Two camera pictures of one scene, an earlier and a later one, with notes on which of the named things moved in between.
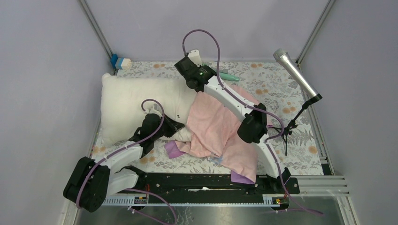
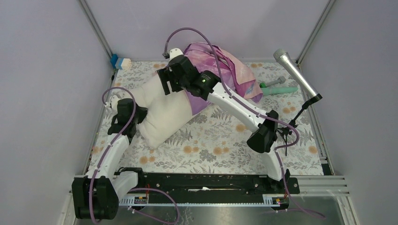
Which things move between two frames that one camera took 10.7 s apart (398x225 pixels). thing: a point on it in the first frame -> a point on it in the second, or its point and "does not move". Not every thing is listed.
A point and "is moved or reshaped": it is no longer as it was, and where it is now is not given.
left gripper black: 173,126 -> 143,112
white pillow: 121,101 is moved or reshaped
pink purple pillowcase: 214,134 -> 228,71
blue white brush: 120,63 does not move
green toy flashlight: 226,76 -> 269,90
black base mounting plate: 204,183 does not move
